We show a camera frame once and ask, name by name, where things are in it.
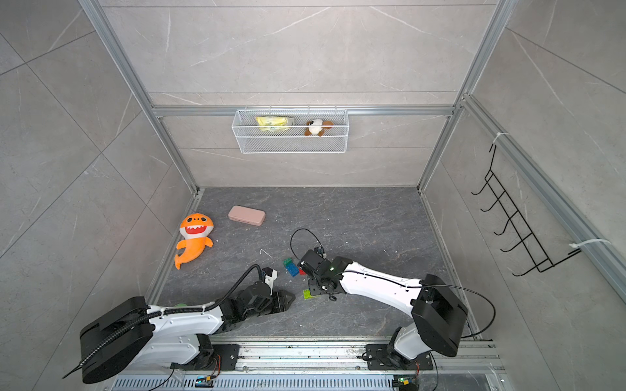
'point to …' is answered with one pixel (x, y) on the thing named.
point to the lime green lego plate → (307, 294)
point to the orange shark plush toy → (196, 227)
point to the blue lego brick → (292, 269)
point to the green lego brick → (288, 261)
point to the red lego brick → (302, 273)
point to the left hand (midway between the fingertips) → (295, 296)
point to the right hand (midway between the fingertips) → (319, 284)
